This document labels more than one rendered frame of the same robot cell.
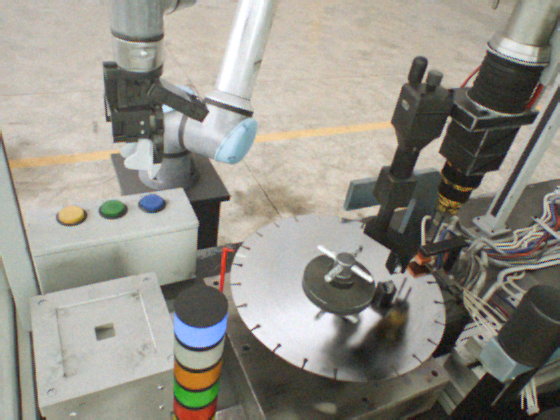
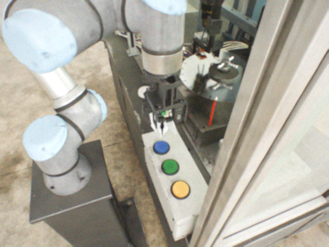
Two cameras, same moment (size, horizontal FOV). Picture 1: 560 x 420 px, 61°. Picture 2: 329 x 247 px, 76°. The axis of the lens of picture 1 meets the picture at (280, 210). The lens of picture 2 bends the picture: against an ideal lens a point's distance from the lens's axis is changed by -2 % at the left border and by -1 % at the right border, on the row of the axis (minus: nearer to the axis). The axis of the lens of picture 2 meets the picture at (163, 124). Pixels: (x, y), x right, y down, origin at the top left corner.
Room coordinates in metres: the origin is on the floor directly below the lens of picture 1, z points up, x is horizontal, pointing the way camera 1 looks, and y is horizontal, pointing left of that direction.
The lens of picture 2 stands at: (0.61, 0.61, 1.40)
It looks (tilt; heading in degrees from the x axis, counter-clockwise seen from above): 47 degrees down; 281
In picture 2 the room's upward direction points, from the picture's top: straight up
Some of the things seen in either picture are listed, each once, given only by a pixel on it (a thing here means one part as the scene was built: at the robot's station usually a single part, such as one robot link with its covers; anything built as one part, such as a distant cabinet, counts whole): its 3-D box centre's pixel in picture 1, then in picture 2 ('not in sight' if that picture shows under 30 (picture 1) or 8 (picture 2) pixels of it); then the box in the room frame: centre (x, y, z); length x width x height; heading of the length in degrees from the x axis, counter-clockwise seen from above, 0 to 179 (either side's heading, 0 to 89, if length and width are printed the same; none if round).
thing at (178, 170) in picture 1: (168, 157); (64, 166); (1.00, 0.30, 0.80); 0.15 x 0.15 x 0.10
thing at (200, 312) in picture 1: (200, 316); not in sight; (0.26, 0.05, 1.14); 0.05 x 0.04 x 0.03; 31
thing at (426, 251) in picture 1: (434, 259); (199, 50); (0.62, -0.27, 0.95); 0.10 x 0.03 x 0.07; 121
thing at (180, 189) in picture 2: (71, 216); (180, 190); (0.61, 0.36, 0.90); 0.04 x 0.04 x 0.02
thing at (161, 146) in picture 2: (152, 204); (161, 147); (0.69, 0.24, 0.90); 0.04 x 0.04 x 0.02
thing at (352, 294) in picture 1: (340, 277); (223, 70); (0.52, -0.11, 0.96); 0.11 x 0.11 x 0.03
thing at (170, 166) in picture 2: (113, 210); (170, 167); (0.65, 0.30, 0.90); 0.04 x 0.04 x 0.02
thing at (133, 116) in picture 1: (135, 100); (164, 93); (0.67, 0.26, 1.11); 0.09 x 0.08 x 0.12; 121
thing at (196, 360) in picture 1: (199, 339); not in sight; (0.26, 0.05, 1.11); 0.05 x 0.04 x 0.03; 31
